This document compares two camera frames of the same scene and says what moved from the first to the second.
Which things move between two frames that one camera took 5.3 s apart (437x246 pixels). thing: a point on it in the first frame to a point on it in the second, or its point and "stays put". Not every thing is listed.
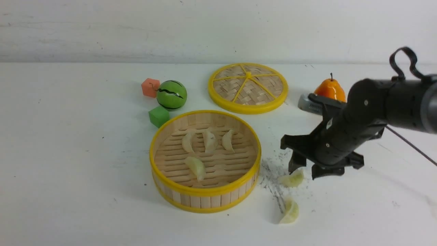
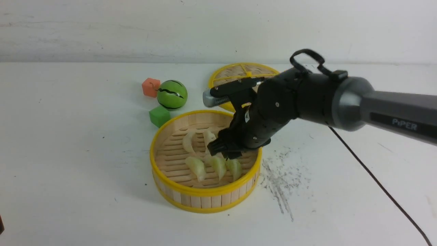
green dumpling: (292, 209) to (233, 166)
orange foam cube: (150, 86) stays put
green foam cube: (159, 116) stays put
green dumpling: (196, 166) stays put
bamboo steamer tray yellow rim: (206, 161) stays put
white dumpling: (186, 142) stays put
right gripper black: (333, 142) to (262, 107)
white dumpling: (210, 142) stays put
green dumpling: (292, 180) to (219, 164)
